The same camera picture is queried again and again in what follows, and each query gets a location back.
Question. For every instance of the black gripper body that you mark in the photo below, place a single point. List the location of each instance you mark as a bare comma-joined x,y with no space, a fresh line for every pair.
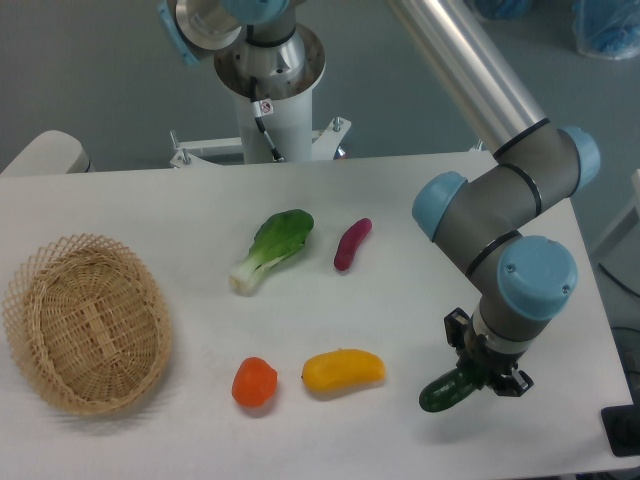
492,361

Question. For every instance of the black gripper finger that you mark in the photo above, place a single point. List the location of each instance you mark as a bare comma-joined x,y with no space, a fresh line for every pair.
457,325
514,384

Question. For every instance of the green cucumber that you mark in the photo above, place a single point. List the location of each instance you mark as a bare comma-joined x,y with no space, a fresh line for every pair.
451,388

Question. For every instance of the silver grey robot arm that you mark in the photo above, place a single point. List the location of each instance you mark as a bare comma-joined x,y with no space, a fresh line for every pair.
524,281

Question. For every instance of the black device at edge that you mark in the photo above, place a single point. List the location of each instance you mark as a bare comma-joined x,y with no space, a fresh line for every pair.
621,425

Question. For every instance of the yellow bell pepper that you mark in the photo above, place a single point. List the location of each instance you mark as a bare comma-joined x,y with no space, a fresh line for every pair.
342,372

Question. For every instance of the purple sweet potato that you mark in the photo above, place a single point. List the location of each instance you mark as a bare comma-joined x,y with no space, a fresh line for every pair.
350,243

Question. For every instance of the green bok choy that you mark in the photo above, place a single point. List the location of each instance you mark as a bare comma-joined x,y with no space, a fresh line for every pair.
281,236

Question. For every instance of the blue plastic bag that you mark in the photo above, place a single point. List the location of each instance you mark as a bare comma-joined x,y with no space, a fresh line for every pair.
607,30

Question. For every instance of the woven wicker basket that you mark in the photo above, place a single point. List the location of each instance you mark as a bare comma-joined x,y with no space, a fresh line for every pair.
87,325

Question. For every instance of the white chair back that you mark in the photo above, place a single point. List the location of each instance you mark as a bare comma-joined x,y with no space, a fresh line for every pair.
50,153

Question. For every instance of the white metal base frame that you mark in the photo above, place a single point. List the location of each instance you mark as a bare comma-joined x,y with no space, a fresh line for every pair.
270,145

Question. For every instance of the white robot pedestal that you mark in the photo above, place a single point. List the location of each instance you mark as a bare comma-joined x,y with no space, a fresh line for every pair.
273,85

